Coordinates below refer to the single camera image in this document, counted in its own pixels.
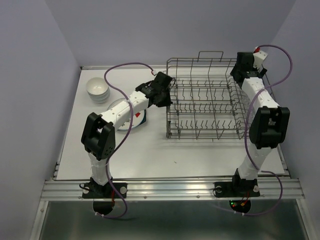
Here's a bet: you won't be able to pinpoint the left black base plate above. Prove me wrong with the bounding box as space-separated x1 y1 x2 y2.
79 182 128 199

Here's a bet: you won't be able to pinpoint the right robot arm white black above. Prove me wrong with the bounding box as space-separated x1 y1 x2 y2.
230 50 290 195

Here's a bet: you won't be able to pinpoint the white ribbed bowl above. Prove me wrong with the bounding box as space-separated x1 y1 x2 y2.
85 77 109 95
87 88 110 101
88 91 110 103

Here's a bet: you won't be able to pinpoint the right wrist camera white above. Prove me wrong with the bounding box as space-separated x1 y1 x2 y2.
253 47 268 70

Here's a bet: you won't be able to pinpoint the aluminium mounting rail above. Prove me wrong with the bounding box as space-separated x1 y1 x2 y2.
40 176 305 202

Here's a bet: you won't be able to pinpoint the white plate red strawberries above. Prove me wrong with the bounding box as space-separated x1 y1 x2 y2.
118 110 144 131

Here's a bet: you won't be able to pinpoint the grey wire dish rack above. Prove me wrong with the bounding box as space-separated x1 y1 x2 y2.
165 51 250 141

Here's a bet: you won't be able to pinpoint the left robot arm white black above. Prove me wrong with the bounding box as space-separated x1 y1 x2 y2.
80 72 175 197

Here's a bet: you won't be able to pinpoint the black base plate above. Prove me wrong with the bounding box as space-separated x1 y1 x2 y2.
213 181 260 198
79 182 128 199

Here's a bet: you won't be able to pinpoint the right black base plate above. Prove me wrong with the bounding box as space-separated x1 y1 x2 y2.
213 181 260 198

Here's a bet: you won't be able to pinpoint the white plate blue stripes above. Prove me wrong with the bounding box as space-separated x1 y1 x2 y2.
107 98 125 110

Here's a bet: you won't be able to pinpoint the dark teal square plate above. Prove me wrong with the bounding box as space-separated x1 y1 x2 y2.
140 109 147 125

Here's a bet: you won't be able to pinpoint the clear textured glass front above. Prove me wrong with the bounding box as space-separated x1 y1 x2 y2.
243 94 258 128

